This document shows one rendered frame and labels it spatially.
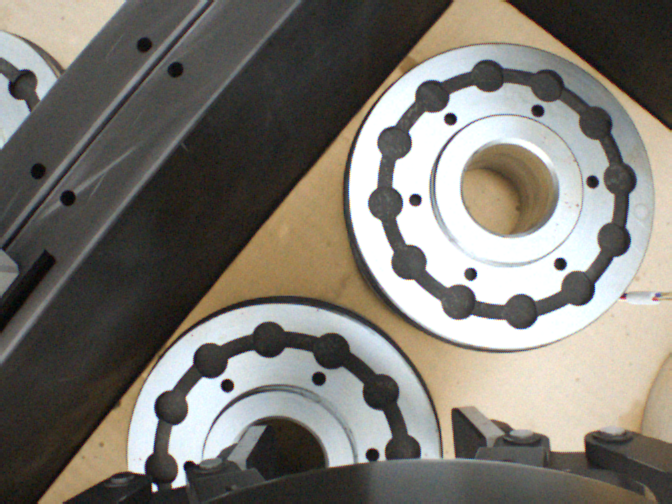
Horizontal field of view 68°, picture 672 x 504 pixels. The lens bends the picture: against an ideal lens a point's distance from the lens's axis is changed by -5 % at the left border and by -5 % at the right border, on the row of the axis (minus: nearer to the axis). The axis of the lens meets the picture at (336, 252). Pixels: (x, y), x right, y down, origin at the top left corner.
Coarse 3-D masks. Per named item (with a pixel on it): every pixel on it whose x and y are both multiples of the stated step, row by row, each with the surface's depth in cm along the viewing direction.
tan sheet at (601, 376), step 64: (576, 64) 20; (640, 128) 20; (320, 192) 20; (512, 192) 20; (256, 256) 20; (320, 256) 20; (192, 320) 20; (384, 320) 20; (640, 320) 19; (448, 384) 19; (512, 384) 19; (576, 384) 19; (640, 384) 19; (320, 448) 19; (448, 448) 19; (576, 448) 19
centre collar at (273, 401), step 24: (288, 384) 16; (240, 408) 16; (264, 408) 16; (288, 408) 16; (312, 408) 16; (216, 432) 16; (240, 432) 16; (312, 432) 16; (336, 432) 16; (336, 456) 16
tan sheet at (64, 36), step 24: (0, 0) 21; (24, 0) 21; (48, 0) 21; (72, 0) 21; (96, 0) 21; (120, 0) 21; (0, 24) 21; (24, 24) 21; (48, 24) 21; (72, 24) 21; (96, 24) 21; (48, 48) 21; (72, 48) 21
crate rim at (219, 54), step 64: (256, 0) 10; (192, 64) 10; (256, 64) 10; (128, 128) 10; (192, 128) 10; (64, 192) 10; (128, 192) 10; (64, 256) 10; (0, 320) 11; (0, 384) 10
